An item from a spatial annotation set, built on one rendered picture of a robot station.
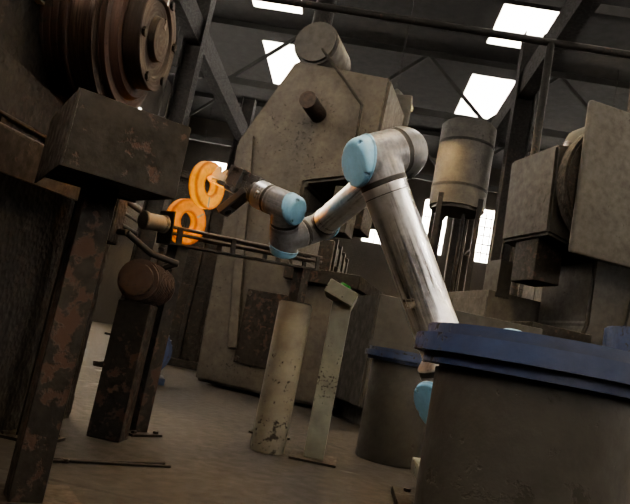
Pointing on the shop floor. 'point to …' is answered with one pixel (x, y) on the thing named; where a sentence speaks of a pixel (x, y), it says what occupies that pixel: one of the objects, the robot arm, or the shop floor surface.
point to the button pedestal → (339, 315)
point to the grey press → (582, 227)
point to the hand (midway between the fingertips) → (209, 179)
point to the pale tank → (462, 185)
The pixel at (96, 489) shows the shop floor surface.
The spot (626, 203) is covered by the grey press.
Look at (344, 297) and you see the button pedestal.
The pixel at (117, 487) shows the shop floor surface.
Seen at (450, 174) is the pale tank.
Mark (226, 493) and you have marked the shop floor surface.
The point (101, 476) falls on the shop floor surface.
